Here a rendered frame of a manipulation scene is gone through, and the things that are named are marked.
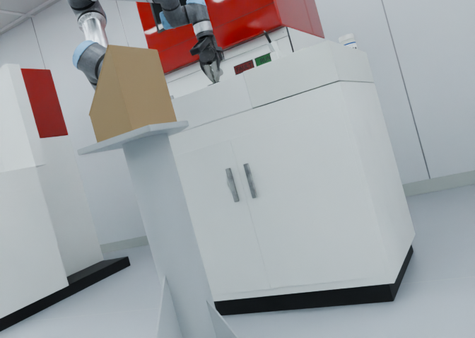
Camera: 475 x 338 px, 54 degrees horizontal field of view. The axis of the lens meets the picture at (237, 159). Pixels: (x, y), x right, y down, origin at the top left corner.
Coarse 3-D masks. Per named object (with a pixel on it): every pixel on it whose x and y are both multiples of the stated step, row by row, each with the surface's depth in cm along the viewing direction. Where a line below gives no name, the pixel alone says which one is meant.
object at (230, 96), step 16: (224, 80) 184; (240, 80) 180; (192, 96) 191; (208, 96) 188; (224, 96) 184; (240, 96) 181; (176, 112) 196; (192, 112) 192; (208, 112) 189; (224, 112) 185
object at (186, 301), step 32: (160, 128) 144; (128, 160) 157; (160, 160) 155; (160, 192) 154; (160, 224) 154; (160, 256) 155; (192, 256) 157; (192, 288) 155; (160, 320) 148; (192, 320) 154; (224, 320) 155
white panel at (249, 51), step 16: (272, 32) 237; (288, 32) 236; (240, 48) 247; (256, 48) 243; (288, 48) 235; (192, 64) 262; (224, 64) 252; (256, 64) 244; (176, 80) 268; (192, 80) 263; (208, 80) 258; (176, 96) 269
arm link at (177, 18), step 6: (180, 6) 186; (162, 12) 189; (168, 12) 184; (174, 12) 184; (180, 12) 187; (186, 12) 188; (162, 18) 188; (168, 18) 187; (174, 18) 187; (180, 18) 188; (186, 18) 189; (162, 24) 189; (168, 24) 188; (174, 24) 189; (180, 24) 190; (186, 24) 191
